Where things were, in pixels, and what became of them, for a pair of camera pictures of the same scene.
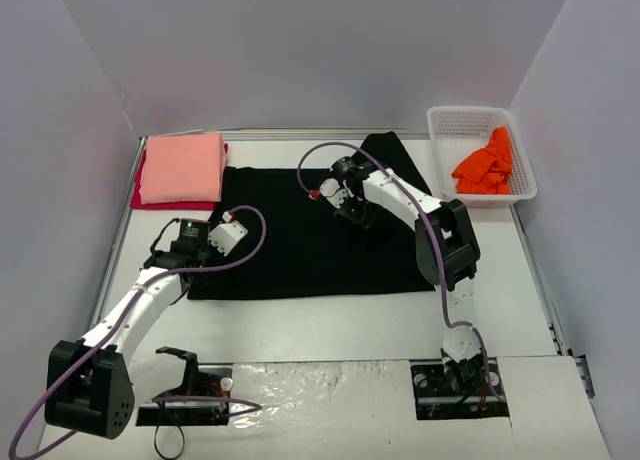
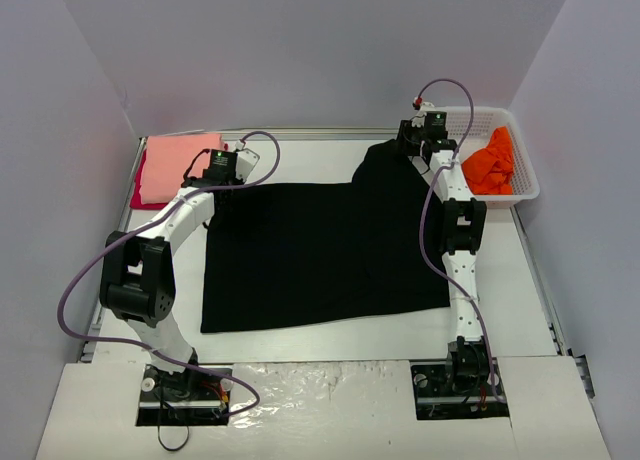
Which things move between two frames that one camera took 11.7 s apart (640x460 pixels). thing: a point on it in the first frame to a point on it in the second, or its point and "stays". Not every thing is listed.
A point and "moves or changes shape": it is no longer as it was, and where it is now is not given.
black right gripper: x=353 y=213 to x=407 y=143
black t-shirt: x=296 y=244 moves or changes shape
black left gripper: x=201 y=256 to x=218 y=194
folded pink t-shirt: x=183 y=168 stays
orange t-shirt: x=487 y=170 stays
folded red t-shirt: x=136 y=200 stays
